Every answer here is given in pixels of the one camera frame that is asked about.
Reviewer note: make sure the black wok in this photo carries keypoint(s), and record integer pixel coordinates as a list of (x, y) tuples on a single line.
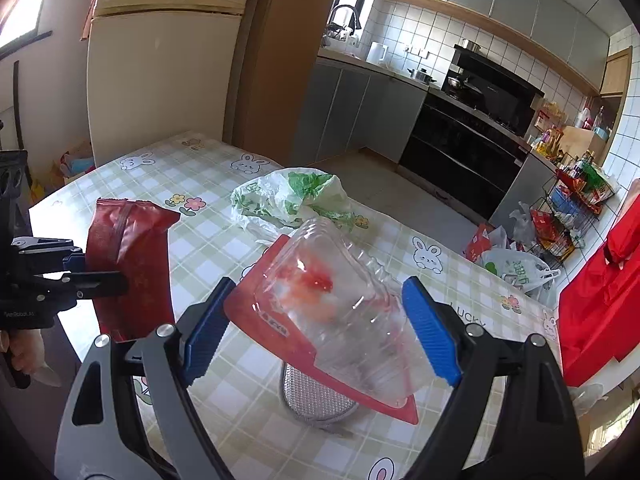
[(457, 83)]

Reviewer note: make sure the white electric kettle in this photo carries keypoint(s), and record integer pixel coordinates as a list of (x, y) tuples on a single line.
[(376, 53)]

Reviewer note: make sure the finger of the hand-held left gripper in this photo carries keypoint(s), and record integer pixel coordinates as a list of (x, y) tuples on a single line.
[(75, 263), (95, 285)]

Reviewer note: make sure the yellow green bag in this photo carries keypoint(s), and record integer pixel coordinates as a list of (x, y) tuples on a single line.
[(37, 192)]

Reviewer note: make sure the grey base cabinets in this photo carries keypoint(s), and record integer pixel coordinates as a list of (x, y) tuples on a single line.
[(350, 110)]

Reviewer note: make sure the red paper bag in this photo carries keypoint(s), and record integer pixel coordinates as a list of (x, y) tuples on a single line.
[(477, 245)]

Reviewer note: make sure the clear plastic container red base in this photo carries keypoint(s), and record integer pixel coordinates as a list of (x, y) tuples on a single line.
[(330, 310)]

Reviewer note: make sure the crumpled clear plastic bags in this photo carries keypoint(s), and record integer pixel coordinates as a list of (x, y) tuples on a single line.
[(520, 225)]

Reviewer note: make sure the wooden cutting board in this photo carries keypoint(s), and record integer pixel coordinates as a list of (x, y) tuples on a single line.
[(580, 142)]

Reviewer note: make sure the person's left hand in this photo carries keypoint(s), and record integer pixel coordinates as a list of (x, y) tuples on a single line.
[(22, 355)]

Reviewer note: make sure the red apron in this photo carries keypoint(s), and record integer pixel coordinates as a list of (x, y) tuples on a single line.
[(600, 310)]

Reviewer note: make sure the steel pot with lid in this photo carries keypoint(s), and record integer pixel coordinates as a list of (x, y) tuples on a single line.
[(422, 76)]

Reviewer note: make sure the cream refrigerator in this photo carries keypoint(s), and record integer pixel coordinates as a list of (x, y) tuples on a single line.
[(160, 85)]

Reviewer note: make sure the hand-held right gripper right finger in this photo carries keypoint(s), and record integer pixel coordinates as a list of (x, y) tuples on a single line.
[(432, 330)]

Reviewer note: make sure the checked bunny tablecloth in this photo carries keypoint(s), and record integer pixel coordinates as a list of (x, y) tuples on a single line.
[(215, 240)]

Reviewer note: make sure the kitchen faucet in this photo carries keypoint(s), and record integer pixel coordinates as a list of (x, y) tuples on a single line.
[(356, 17)]

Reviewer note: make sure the clear plastic bag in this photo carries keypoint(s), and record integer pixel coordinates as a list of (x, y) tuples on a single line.
[(590, 395)]

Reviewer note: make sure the group of food packets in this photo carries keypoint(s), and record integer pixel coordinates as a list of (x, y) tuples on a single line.
[(547, 135)]

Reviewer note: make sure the dark red snack bag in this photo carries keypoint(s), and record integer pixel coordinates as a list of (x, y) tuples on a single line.
[(130, 250)]

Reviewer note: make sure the small steel pot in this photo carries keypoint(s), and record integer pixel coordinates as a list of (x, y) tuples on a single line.
[(470, 45)]

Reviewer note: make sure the white plastic jug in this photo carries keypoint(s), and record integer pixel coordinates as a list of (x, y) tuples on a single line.
[(583, 117)]

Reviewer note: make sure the window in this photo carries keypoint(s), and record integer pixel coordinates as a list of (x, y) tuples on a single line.
[(25, 10)]

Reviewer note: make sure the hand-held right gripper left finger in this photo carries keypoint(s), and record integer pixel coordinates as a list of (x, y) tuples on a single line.
[(205, 340)]

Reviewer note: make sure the wooden wall cabinet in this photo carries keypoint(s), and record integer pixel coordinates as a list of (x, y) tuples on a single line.
[(616, 72)]

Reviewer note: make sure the white green shopping bag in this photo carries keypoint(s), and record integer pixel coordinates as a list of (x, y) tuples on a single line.
[(515, 270)]

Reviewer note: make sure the black range hood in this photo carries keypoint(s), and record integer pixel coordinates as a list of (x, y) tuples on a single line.
[(500, 85)]

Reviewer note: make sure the red gift bag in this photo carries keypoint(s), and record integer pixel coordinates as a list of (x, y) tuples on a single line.
[(70, 162)]

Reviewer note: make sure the green white plastic bag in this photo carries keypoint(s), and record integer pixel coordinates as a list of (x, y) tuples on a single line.
[(280, 200)]

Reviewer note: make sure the black built-in oven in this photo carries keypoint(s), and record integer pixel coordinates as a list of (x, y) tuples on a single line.
[(460, 160)]

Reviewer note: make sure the narrow grey base cabinet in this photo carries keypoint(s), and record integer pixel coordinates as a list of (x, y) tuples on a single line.
[(525, 185)]

